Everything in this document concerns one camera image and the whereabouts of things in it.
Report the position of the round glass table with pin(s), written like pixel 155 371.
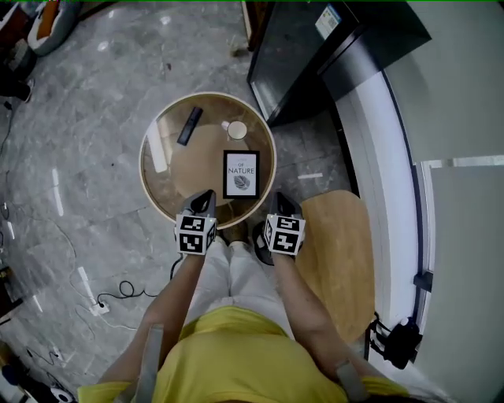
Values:
pixel 197 173

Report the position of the grey and orange cushion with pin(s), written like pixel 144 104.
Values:
pixel 51 23

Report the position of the person's white trousers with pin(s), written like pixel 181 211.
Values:
pixel 240 283

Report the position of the white power strip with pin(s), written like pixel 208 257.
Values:
pixel 99 308

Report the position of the black cabinet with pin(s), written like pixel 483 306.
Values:
pixel 291 59

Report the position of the round wooden stool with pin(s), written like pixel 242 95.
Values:
pixel 336 259

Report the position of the black bag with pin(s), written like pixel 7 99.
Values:
pixel 399 342

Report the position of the black picture frame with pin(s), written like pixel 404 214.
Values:
pixel 241 175

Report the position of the white low cabinet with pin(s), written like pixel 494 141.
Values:
pixel 388 189

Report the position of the black remote control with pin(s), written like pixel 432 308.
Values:
pixel 190 126

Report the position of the label sticker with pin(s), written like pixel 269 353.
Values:
pixel 327 20

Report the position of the person's left forearm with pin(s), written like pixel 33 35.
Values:
pixel 169 303

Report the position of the person's yellow shirt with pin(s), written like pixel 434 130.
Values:
pixel 244 362

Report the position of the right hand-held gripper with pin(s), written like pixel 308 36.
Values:
pixel 285 234

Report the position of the white cup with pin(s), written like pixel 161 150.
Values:
pixel 237 130

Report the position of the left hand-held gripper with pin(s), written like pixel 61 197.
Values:
pixel 192 232

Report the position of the person's right forearm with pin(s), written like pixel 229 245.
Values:
pixel 305 307

